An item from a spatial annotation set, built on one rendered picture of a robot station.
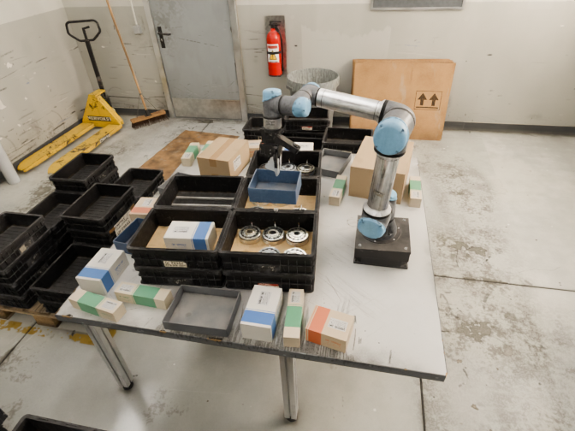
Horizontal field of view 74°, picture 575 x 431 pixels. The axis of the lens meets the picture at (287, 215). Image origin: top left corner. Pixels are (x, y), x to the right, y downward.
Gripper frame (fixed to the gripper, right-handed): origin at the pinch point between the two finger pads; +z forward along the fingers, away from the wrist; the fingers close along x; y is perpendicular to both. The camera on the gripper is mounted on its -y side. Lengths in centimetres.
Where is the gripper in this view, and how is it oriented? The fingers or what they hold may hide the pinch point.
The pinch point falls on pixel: (278, 173)
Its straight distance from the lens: 167.2
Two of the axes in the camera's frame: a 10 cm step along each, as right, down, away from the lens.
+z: 0.1, 8.7, 5.0
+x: -2.3, 4.8, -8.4
